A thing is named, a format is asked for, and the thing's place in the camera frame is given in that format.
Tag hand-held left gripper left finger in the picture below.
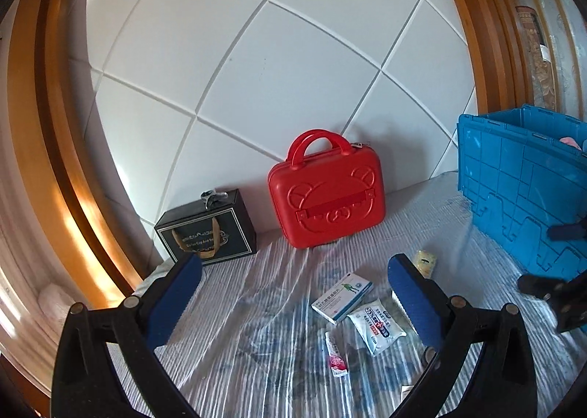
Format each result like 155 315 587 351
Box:
50 253 205 418

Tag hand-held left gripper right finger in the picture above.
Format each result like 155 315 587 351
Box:
387 253 537 418

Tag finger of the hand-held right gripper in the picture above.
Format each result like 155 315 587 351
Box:
548 221 587 242
517 273 569 302

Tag blue plastic crate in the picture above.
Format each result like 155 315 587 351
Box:
456 107 587 279

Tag white wet wipes pack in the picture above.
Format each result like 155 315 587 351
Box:
347 299 407 357

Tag small yellow box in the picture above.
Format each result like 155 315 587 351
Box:
414 249 438 279

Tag white blue medicine box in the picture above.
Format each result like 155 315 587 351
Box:
312 275 374 326

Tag black gift box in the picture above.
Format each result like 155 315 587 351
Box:
153 189 258 266

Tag small pink ointment tube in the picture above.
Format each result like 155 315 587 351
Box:
325 331 349 377

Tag red hard-shell suitcase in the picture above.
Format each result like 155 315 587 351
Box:
267 129 387 250

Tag pale curtain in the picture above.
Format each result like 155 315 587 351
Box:
0 138 60 355

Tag white padded headboard panel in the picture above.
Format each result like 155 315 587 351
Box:
80 0 480 244

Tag wooden headboard frame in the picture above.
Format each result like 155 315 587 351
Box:
9 0 526 299

